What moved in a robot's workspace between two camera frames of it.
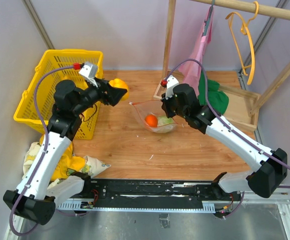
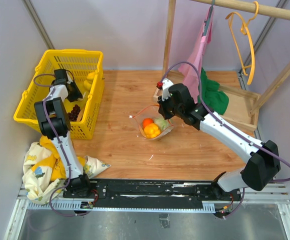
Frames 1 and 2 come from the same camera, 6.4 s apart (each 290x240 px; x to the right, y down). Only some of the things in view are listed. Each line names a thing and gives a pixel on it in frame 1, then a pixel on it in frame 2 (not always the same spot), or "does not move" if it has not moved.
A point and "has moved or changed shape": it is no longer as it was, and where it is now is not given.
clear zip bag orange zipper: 153,117 has moved or changed shape
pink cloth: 190,71 does not move
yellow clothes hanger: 245,30 does not move
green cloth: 219,99 does not move
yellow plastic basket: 26,113 does not move
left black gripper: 113,95 to 77,94
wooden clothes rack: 241,108 does not move
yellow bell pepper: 118,83 to 151,130
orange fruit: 151,120 to 147,121
